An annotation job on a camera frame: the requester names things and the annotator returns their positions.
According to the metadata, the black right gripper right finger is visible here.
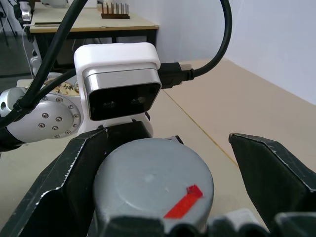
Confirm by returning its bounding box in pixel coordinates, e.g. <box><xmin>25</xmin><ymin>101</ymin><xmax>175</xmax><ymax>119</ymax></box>
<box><xmin>228</xmin><ymin>132</ymin><xmax>316</xmax><ymax>237</ymax></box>

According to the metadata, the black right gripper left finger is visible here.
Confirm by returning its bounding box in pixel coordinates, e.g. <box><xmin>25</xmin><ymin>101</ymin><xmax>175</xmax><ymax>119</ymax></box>
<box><xmin>0</xmin><ymin>127</ymin><xmax>110</xmax><ymax>237</ymax></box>

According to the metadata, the gray jar lid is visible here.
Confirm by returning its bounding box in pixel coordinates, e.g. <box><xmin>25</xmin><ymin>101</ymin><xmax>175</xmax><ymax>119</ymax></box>
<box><xmin>92</xmin><ymin>137</ymin><xmax>215</xmax><ymax>235</ymax></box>

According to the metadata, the beige sheet with black print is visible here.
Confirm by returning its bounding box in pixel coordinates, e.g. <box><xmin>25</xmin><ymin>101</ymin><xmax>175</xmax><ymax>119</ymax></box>
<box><xmin>43</xmin><ymin>73</ymin><xmax>80</xmax><ymax>96</ymax></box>

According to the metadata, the beige background table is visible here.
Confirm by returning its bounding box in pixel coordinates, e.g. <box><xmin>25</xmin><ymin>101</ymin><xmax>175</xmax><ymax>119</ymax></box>
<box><xmin>29</xmin><ymin>4</ymin><xmax>160</xmax><ymax>73</ymax></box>

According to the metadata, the dark wooden peg rack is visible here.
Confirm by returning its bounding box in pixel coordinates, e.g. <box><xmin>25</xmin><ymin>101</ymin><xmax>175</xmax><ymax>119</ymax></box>
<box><xmin>100</xmin><ymin>1</ymin><xmax>131</xmax><ymax>19</ymax></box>

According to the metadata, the silver background robot part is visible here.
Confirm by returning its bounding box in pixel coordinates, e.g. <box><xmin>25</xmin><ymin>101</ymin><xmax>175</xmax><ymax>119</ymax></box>
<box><xmin>13</xmin><ymin>0</ymin><xmax>35</xmax><ymax>27</ymax></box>

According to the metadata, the white depth camera module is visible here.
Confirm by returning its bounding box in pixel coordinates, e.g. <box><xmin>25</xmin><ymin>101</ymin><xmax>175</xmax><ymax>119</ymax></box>
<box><xmin>73</xmin><ymin>42</ymin><xmax>162</xmax><ymax>137</ymax></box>

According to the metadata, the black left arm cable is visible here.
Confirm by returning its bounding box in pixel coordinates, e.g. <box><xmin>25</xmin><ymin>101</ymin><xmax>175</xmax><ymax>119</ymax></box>
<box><xmin>0</xmin><ymin>0</ymin><xmax>233</xmax><ymax>129</ymax></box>

